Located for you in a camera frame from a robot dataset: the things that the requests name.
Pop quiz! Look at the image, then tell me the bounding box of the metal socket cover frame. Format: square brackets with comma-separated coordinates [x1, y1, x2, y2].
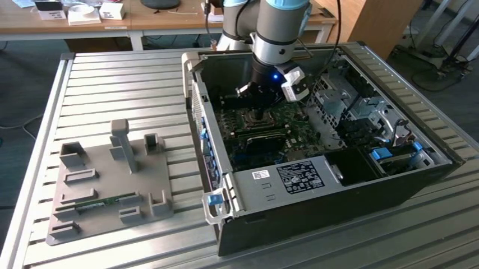
[239, 108, 274, 130]

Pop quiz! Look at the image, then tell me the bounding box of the CPU socket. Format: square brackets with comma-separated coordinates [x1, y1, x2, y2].
[239, 108, 274, 130]

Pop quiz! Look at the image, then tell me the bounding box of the installed RAM stick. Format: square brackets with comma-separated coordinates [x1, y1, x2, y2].
[237, 125, 293, 138]

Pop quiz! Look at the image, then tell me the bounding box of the green motherboard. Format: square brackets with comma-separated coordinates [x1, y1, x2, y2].
[215, 94, 347, 171]

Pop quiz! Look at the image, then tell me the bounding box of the silver disk bay cage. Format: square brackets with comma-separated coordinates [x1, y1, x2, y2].
[306, 49, 393, 151]

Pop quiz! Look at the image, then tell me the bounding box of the black graphics card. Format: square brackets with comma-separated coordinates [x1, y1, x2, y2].
[225, 133, 287, 171]

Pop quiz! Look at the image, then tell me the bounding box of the wooden desk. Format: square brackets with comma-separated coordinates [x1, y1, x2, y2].
[0, 0, 132, 51]
[128, 0, 341, 51]

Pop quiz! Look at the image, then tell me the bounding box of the silver power supply unit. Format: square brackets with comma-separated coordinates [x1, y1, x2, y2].
[225, 156, 343, 218]

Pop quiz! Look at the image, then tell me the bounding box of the blue disk carrier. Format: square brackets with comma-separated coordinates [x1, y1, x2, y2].
[369, 147, 394, 164]

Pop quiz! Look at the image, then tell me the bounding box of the dark round object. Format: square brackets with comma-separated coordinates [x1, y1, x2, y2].
[140, 0, 182, 9]

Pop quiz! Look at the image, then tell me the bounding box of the blue plastic tab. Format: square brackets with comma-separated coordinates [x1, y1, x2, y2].
[410, 142, 426, 169]

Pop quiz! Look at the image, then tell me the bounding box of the white cube box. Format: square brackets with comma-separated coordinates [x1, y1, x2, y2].
[98, 2, 127, 21]

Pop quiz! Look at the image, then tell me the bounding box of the black PC case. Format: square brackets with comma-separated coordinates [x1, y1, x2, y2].
[180, 41, 469, 257]

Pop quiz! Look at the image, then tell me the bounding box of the metal equipment stand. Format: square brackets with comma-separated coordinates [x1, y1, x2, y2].
[389, 0, 479, 93]

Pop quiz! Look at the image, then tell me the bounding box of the grey parts rack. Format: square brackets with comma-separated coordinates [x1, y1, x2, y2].
[44, 118, 175, 247]

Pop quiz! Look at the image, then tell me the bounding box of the white round stand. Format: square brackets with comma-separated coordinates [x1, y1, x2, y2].
[66, 4, 103, 26]

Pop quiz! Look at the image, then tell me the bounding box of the loose green RAM stick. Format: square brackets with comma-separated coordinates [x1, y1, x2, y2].
[75, 196, 124, 211]

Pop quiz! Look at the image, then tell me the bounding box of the small white labelled box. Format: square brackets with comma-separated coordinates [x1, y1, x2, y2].
[39, 10, 70, 21]

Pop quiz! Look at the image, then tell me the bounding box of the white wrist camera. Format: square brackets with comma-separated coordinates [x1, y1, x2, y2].
[275, 62, 311, 103]

